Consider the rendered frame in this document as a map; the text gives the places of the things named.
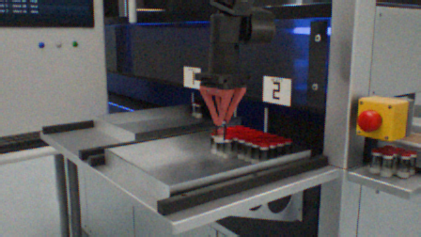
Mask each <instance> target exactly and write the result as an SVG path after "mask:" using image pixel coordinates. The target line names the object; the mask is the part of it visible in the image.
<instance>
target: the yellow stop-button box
mask: <svg viewBox="0 0 421 237"><path fill-rule="evenodd" d="M366 110H375V111H376V112H378V114H379V115H380V118H381V120H382V124H381V126H380V128H379V129H378V130H376V131H375V132H364V131H363V130H361V128H360V127H358V122H357V129H356V133H357V134H359V135H361V136H365V137H371V138H374V139H380V140H383V141H386V142H393V141H395V140H397V139H401V138H404V137H409V136H410V134H411V122H412V115H413V100H411V99H405V98H396V97H389V96H384V95H376V96H373V97H365V98H361V99H360V100H359V103H358V116H359V115H360V114H361V112H363V111H366Z"/></svg>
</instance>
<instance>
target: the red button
mask: <svg viewBox="0 0 421 237"><path fill-rule="evenodd" d="M357 122H358V127H360V128H361V130H363V131H364V132H375V131H376V130H378V129H379V128H380V126H381V124H382V120H381V118H380V115H379V114H378V112H376V111H375V110H366V111H363V112H361V114H360V115H359V116H358V119H357Z"/></svg>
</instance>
